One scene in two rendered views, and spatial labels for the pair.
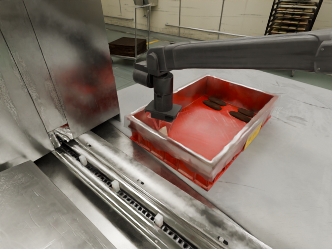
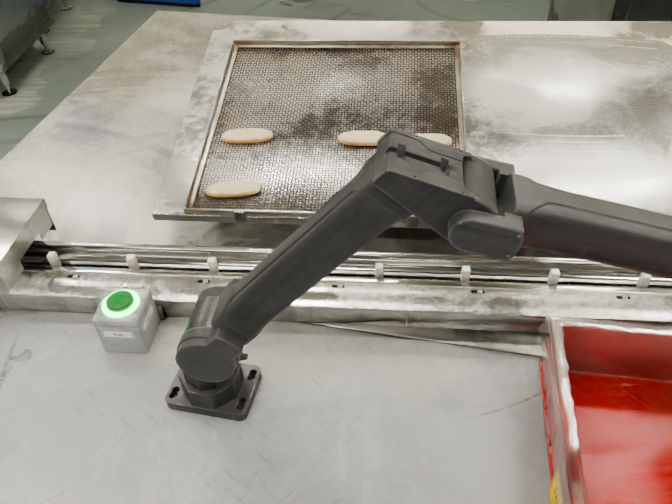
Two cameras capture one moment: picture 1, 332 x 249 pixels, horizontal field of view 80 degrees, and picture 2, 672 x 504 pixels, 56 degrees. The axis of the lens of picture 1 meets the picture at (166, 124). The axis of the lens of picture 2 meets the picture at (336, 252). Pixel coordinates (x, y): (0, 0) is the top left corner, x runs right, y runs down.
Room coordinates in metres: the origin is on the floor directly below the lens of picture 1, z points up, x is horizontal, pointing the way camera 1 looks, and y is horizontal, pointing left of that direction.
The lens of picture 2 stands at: (0.63, -0.65, 1.59)
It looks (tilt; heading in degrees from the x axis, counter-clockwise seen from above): 43 degrees down; 148
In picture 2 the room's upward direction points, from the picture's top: 3 degrees counter-clockwise
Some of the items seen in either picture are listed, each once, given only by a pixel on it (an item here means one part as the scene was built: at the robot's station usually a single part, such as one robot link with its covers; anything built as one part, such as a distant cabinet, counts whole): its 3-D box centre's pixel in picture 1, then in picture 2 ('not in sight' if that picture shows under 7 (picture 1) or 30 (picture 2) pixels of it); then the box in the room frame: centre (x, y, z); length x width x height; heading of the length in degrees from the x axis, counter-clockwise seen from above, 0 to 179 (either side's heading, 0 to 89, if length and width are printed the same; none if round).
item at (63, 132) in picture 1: (61, 135); not in sight; (0.45, 0.31, 0.89); 0.06 x 0.01 x 0.06; 142
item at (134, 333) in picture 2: not in sight; (130, 326); (-0.10, -0.59, 0.84); 0.08 x 0.08 x 0.11; 52
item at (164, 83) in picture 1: (161, 82); not in sight; (0.53, 0.01, 1.03); 0.07 x 0.06 x 0.07; 50
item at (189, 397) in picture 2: not in sight; (210, 373); (0.07, -0.52, 0.86); 0.12 x 0.09 x 0.08; 44
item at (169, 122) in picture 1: (165, 121); not in sight; (0.52, 0.00, 0.90); 0.07 x 0.07 x 0.09; 66
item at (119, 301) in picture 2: not in sight; (120, 302); (-0.09, -0.59, 0.90); 0.04 x 0.04 x 0.02
